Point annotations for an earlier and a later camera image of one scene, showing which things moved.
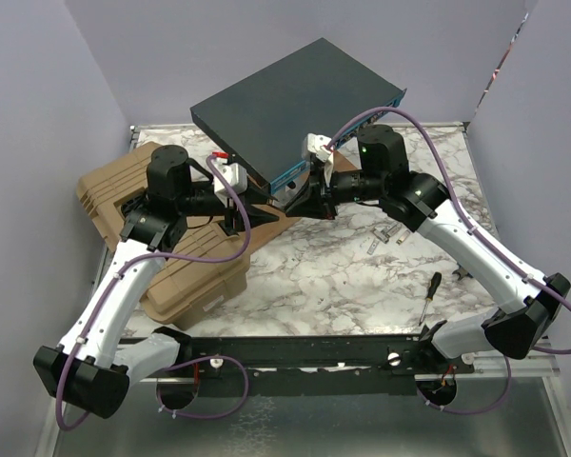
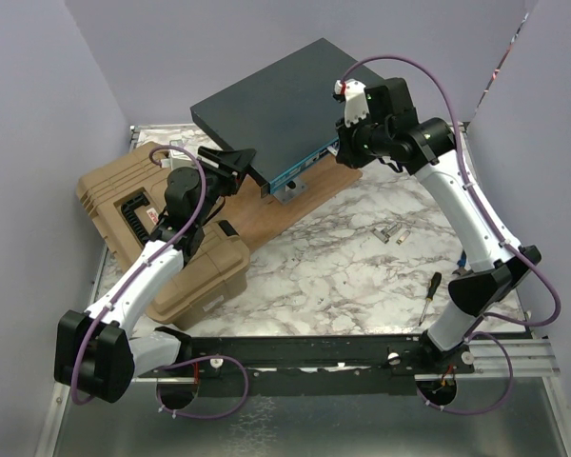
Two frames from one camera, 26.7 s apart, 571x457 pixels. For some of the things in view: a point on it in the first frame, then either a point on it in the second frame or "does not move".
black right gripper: (316, 200) to (346, 151)
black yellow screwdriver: (436, 278) does not move
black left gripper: (254, 217) to (236, 160)
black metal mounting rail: (310, 365) does not move
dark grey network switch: (290, 114) does not move
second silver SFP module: (403, 237) does not move
